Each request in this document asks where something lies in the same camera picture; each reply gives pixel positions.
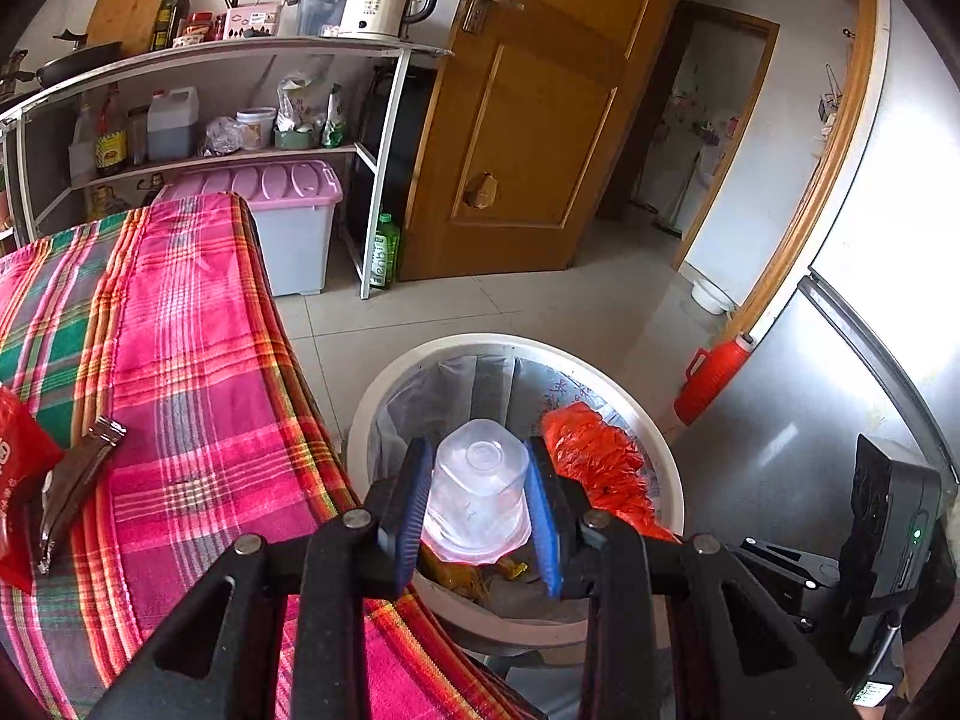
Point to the clear jug with white lid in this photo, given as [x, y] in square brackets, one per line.
[319, 11]

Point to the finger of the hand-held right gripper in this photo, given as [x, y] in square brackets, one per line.
[795, 574]

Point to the white round trash bin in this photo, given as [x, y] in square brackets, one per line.
[375, 420]

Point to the brown wrapper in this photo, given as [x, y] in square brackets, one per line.
[75, 480]

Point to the small glass jar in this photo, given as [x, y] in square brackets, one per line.
[138, 139]

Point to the green plastic bottle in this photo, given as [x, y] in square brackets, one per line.
[384, 255]

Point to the pink utensil holder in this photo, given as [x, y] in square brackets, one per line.
[251, 21]

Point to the red snack packet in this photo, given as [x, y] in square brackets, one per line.
[19, 480]

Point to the wooden door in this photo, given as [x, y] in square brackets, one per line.
[540, 127]

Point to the white plastic bottle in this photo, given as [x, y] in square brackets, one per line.
[84, 150]

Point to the wooden cutting board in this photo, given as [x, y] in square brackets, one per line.
[135, 0]

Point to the crumpled clear plastic bag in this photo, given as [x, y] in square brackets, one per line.
[220, 136]

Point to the clear plastic cup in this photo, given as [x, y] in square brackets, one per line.
[476, 495]

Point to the white shelf rack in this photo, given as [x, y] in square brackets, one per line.
[225, 52]

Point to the red plastic bag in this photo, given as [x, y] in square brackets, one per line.
[600, 457]

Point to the green packet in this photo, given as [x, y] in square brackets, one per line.
[335, 120]

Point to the wooden door frame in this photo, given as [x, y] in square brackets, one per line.
[799, 240]

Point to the black frying pan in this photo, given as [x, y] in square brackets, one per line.
[75, 64]

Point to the red lid jar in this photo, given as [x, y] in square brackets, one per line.
[200, 24]

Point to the red thermos jug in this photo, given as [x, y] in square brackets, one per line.
[705, 382]

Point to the translucent bin liner bag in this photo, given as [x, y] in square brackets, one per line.
[480, 390]

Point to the white printed bag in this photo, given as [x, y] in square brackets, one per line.
[300, 101]

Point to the white lidded tub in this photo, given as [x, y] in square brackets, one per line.
[256, 129]

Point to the pink plaid tablecloth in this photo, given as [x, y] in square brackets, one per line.
[187, 352]

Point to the jerrycan with dark liquid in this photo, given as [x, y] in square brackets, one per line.
[172, 127]

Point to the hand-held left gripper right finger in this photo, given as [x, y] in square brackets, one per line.
[546, 525]

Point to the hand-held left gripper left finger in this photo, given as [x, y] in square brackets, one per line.
[405, 517]

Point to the yellow wrapper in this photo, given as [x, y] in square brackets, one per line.
[457, 577]

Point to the white basin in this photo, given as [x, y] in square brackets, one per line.
[711, 296]

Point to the silver refrigerator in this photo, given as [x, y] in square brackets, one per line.
[862, 315]

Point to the red cap sauce bottle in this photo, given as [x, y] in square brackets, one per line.
[111, 142]

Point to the green bowl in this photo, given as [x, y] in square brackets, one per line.
[296, 139]

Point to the pink lid storage box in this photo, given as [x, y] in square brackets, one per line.
[292, 232]

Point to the dark oil bottle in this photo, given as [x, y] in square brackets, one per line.
[163, 26]
[182, 11]

